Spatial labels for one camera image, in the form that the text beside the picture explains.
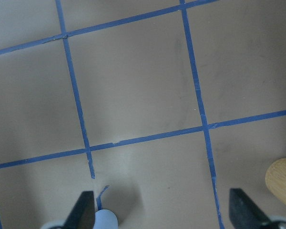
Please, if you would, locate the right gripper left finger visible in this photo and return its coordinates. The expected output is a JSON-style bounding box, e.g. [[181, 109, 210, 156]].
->
[[62, 191, 95, 229]]

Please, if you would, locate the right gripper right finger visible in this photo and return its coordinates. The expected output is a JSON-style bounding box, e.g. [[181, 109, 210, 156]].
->
[[229, 188, 271, 229]]

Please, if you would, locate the light blue plastic cup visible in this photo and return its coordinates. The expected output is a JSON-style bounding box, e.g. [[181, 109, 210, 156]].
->
[[93, 209, 119, 229]]

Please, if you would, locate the bamboo chopstick holder cup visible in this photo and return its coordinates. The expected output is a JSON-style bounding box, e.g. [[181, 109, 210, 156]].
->
[[265, 158, 286, 205]]

